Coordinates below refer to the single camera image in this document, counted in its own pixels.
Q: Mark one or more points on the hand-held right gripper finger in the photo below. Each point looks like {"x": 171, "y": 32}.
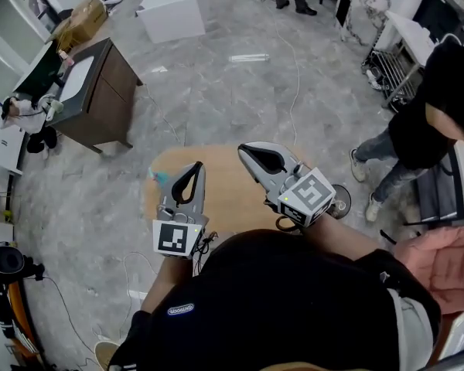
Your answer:
{"x": 257, "y": 172}
{"x": 284, "y": 157}

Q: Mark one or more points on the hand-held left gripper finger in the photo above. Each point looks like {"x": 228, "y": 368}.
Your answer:
{"x": 170, "y": 191}
{"x": 202, "y": 199}

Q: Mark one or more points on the oval wooden table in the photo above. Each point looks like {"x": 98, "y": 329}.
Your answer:
{"x": 228, "y": 191}

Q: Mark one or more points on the white low cabinet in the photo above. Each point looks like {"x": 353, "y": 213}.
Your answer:
{"x": 5, "y": 149}

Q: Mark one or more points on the person's black clothed body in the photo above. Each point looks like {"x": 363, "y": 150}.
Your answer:
{"x": 278, "y": 307}

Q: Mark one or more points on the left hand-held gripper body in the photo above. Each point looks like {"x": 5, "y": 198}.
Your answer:
{"x": 174, "y": 238}

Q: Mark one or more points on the cardboard box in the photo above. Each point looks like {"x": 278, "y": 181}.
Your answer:
{"x": 85, "y": 19}

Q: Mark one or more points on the white box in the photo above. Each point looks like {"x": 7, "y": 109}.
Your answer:
{"x": 174, "y": 6}

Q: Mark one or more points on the black round waste bin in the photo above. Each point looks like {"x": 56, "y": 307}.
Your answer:
{"x": 342, "y": 203}

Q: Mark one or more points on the teal spray bottle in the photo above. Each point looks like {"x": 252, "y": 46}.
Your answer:
{"x": 160, "y": 177}

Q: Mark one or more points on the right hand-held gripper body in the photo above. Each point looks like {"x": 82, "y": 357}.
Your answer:
{"x": 305, "y": 195}

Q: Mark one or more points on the grey metal chair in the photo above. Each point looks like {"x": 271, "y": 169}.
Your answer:
{"x": 444, "y": 195}

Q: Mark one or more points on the person's left forearm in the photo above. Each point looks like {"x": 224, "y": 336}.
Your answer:
{"x": 166, "y": 284}

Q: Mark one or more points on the dark wooden desk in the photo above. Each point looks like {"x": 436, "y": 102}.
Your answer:
{"x": 108, "y": 99}

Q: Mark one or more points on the pink jacket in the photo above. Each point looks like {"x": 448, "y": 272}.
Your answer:
{"x": 444, "y": 269}

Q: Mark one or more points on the person's right forearm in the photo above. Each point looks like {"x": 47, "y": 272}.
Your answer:
{"x": 344, "y": 238}

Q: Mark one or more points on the marble patterned counter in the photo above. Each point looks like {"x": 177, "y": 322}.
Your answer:
{"x": 361, "y": 6}

